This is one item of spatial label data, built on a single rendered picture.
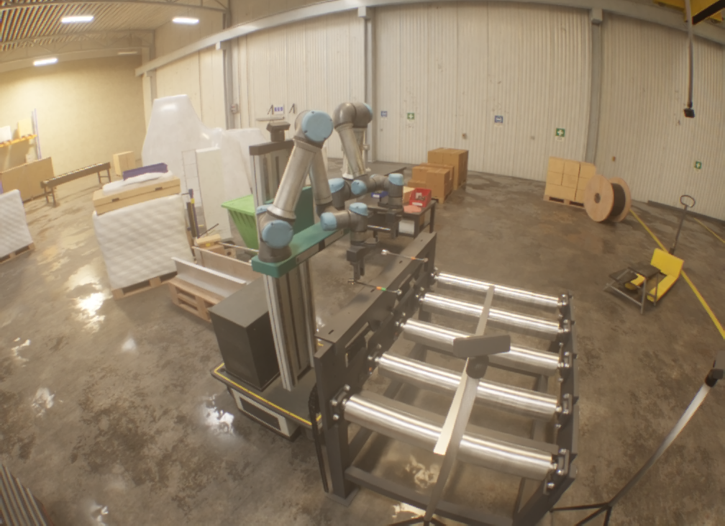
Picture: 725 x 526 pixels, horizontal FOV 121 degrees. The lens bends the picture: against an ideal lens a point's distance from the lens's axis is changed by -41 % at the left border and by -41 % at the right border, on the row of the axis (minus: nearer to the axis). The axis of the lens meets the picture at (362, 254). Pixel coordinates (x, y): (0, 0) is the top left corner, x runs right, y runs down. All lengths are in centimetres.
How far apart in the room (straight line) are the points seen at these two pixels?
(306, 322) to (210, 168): 321
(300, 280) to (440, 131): 1021
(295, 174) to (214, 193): 373
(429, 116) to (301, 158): 1074
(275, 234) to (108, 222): 324
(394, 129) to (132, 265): 997
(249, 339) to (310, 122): 124
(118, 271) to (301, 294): 293
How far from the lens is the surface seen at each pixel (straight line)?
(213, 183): 490
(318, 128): 122
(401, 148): 1229
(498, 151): 1147
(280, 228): 126
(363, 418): 132
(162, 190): 433
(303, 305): 208
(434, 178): 715
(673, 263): 593
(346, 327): 127
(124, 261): 446
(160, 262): 448
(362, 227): 139
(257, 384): 223
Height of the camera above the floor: 192
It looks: 24 degrees down
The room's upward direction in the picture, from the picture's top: straight up
